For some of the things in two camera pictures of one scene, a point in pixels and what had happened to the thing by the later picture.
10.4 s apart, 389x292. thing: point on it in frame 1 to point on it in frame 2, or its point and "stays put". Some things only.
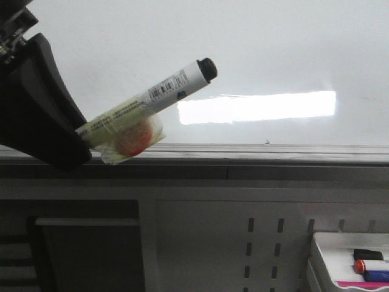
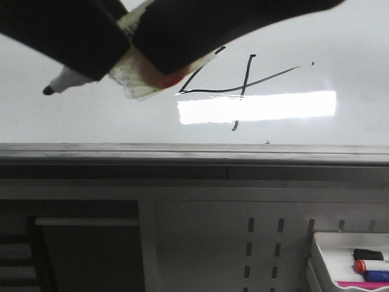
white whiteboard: (298, 82) stays put
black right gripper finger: (39, 116) to (84, 36)
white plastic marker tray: (331, 259) stays put
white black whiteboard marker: (127, 131) to (69, 78)
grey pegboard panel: (249, 246) stays put
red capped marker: (361, 266) stays put
